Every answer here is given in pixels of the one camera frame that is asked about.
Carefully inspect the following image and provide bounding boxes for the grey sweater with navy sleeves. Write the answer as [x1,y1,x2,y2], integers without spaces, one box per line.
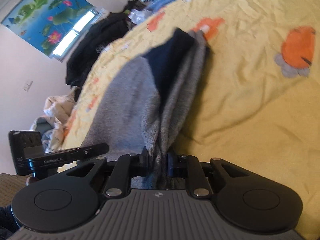
[80,27,216,191]

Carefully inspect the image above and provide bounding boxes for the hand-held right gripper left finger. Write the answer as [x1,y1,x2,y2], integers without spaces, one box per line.
[59,146,151,199]

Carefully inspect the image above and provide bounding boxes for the lotus flower curtain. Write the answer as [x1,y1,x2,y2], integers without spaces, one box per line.
[1,0,95,56]

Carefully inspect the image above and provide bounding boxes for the pile of black clothes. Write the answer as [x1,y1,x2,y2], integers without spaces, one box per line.
[65,0,141,92]

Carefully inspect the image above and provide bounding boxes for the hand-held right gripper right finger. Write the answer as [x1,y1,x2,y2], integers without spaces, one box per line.
[167,150,253,199]

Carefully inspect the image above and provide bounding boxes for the yellow printed bedsheet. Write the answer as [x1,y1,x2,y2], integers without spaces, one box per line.
[61,0,320,240]

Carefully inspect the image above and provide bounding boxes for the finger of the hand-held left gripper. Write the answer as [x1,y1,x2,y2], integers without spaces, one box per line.
[65,142,110,166]

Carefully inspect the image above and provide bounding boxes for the white crumpled quilt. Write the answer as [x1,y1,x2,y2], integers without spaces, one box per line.
[29,93,78,153]

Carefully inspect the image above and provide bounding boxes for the white plastic bag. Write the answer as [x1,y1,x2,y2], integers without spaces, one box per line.
[128,8,148,25]

